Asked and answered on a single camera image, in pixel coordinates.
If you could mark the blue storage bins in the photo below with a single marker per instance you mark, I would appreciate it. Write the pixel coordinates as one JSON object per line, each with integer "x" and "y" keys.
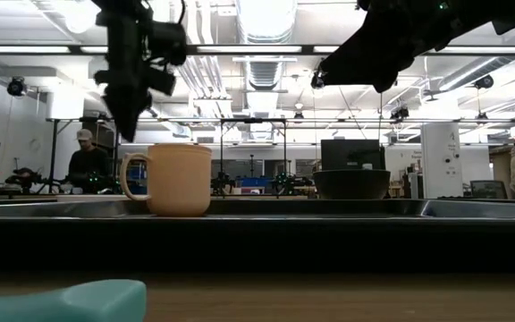
{"x": 254, "y": 182}

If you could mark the beige mug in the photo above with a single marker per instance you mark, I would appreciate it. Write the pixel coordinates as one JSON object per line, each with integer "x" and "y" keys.
{"x": 179, "y": 179}

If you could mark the black background robot arm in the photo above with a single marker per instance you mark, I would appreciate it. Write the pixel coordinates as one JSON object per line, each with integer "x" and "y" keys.
{"x": 291, "y": 182}
{"x": 222, "y": 183}
{"x": 25, "y": 175}

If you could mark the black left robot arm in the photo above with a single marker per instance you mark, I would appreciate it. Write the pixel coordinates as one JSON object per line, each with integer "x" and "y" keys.
{"x": 119, "y": 6}

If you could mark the black serving tray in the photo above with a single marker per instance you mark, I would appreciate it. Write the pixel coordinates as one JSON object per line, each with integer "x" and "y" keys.
{"x": 257, "y": 246}

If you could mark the dark chair back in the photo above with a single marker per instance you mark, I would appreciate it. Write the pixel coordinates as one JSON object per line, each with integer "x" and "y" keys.
{"x": 487, "y": 189}

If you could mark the black stand pole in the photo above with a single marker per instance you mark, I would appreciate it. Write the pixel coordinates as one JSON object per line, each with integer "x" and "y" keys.
{"x": 53, "y": 156}

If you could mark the dark grey bowl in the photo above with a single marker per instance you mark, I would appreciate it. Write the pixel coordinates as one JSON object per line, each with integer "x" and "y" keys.
{"x": 351, "y": 185}

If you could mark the black ceiling spotlight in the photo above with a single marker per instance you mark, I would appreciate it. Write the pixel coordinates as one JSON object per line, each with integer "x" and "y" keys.
{"x": 399, "y": 113}
{"x": 484, "y": 82}
{"x": 315, "y": 83}
{"x": 16, "y": 86}

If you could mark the white pillar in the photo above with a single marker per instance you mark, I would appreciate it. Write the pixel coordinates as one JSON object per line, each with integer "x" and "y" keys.
{"x": 441, "y": 161}

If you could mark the silver ceiling air duct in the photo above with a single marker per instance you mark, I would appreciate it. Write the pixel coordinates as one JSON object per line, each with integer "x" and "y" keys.
{"x": 266, "y": 22}

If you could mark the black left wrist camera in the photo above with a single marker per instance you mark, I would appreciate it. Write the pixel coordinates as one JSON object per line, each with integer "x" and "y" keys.
{"x": 168, "y": 42}

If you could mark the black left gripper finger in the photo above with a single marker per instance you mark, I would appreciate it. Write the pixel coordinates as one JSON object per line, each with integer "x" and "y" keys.
{"x": 128, "y": 112}

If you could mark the black monitor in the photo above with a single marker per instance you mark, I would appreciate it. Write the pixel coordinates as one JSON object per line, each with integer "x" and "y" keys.
{"x": 351, "y": 154}

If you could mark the brown wooden cabinet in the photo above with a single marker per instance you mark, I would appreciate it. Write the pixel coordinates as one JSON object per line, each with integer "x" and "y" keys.
{"x": 501, "y": 170}

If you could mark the black background frame stand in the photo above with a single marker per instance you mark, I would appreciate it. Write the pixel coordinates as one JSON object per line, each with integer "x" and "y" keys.
{"x": 221, "y": 156}

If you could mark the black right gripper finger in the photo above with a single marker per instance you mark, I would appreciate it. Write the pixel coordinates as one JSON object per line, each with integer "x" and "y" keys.
{"x": 391, "y": 67}
{"x": 356, "y": 58}

